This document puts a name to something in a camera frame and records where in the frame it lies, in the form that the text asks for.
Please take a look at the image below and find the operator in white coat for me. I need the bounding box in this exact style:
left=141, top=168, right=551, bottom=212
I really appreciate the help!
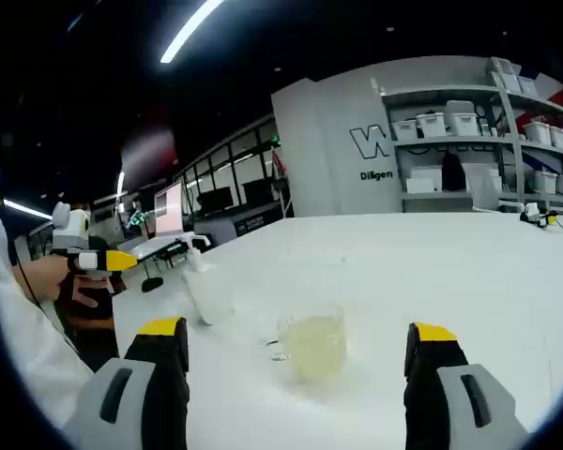
left=0, top=205, right=96, bottom=428

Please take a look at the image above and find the open silver laptop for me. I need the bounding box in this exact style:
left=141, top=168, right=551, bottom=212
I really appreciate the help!
left=129, top=180, right=191, bottom=260

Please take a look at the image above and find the thin black cable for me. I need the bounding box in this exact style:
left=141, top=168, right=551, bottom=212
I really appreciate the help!
left=8, top=233, right=82, bottom=353

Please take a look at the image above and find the clear glass cup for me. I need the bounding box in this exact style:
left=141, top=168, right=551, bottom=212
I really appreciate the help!
left=262, top=302, right=348, bottom=383

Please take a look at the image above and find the white ceiling light strip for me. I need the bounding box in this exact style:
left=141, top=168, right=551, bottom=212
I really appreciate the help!
left=159, top=0, right=227, bottom=65

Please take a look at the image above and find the clear conical flask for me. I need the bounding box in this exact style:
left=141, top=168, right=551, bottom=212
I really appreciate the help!
left=180, top=235, right=236, bottom=326

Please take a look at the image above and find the white and yellow device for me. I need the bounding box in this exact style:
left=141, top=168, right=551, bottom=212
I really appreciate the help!
left=519, top=202, right=560, bottom=227

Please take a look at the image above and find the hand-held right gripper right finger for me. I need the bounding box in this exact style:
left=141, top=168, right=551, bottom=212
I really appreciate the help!
left=403, top=322, right=531, bottom=450

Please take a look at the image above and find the black bag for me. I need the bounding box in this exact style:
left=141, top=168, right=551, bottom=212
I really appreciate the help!
left=440, top=152, right=467, bottom=192

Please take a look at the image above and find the grey metal shelf unit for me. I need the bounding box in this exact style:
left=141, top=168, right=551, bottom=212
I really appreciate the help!
left=369, top=56, right=563, bottom=213

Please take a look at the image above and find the black desk monitor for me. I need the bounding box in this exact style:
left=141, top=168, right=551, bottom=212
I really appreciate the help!
left=198, top=186, right=234, bottom=213

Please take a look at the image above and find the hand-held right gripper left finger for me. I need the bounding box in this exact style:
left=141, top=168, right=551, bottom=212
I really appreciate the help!
left=63, top=316, right=190, bottom=450

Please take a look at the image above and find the row of white storage boxes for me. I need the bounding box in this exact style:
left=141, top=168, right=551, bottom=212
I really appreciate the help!
left=389, top=56, right=563, bottom=198

